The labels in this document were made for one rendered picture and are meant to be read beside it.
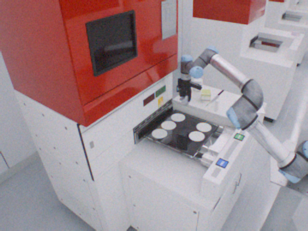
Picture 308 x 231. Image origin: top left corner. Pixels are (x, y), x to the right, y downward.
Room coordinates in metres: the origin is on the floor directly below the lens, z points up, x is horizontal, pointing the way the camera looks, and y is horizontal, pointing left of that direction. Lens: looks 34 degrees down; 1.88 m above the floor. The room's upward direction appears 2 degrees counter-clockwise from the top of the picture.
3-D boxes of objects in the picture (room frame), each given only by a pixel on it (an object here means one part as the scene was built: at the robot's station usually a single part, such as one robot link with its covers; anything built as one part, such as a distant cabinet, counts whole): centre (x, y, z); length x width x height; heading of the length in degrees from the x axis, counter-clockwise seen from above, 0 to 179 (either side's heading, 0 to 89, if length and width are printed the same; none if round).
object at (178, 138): (1.26, -0.16, 0.90); 0.34 x 0.34 x 0.01; 53
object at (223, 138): (1.12, -0.39, 0.87); 0.36 x 0.08 x 0.03; 143
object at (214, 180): (0.99, -0.41, 0.89); 0.55 x 0.09 x 0.14; 143
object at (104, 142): (1.24, 0.13, 1.02); 0.82 x 0.03 x 0.40; 143
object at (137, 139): (1.38, 0.01, 0.89); 0.44 x 0.02 x 0.10; 143
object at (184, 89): (1.43, -0.19, 1.14); 0.09 x 0.08 x 0.12; 104
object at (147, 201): (1.27, -0.29, 0.41); 0.97 x 0.64 x 0.82; 143
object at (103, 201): (1.45, 0.40, 0.41); 0.82 x 0.71 x 0.82; 143
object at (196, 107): (1.52, -0.47, 0.89); 0.62 x 0.35 x 0.14; 53
